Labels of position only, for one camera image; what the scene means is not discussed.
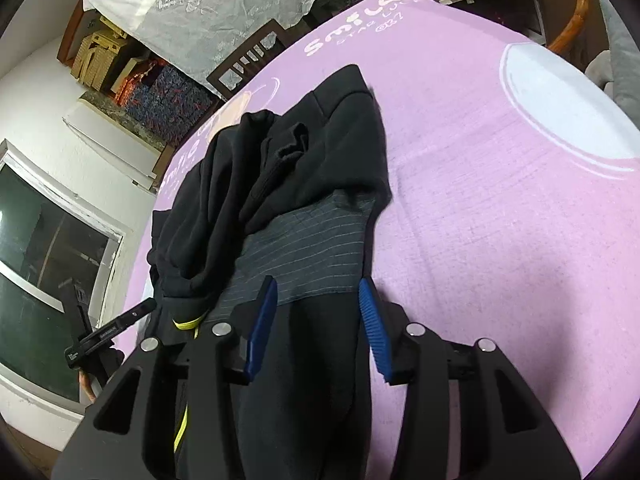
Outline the black hoodie with yellow lining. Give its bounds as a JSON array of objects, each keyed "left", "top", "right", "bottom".
[{"left": 145, "top": 65, "right": 390, "bottom": 479}]

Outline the person's left hand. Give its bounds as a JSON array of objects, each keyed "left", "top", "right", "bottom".
[{"left": 78, "top": 370, "right": 102, "bottom": 403}]

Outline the pink printed bed sheet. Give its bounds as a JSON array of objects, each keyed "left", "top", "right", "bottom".
[{"left": 119, "top": 0, "right": 640, "bottom": 478}]

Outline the dark patterned folded blanket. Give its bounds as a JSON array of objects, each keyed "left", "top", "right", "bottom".
[{"left": 111, "top": 58, "right": 221, "bottom": 146}]

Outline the dark wooden chair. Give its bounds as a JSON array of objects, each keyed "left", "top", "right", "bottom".
[{"left": 206, "top": 20, "right": 308, "bottom": 100}]

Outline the cardboard boxes stack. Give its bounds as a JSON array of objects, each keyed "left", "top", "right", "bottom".
[{"left": 58, "top": 8, "right": 149, "bottom": 96}]

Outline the grey cushion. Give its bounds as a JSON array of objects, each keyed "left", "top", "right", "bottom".
[{"left": 585, "top": 0, "right": 640, "bottom": 127}]

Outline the window with white frame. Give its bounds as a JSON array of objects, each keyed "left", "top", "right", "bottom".
[{"left": 1, "top": 141, "right": 124, "bottom": 413}]

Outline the orange wooden chair frame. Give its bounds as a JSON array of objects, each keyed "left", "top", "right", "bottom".
[{"left": 547, "top": 0, "right": 590, "bottom": 55}]

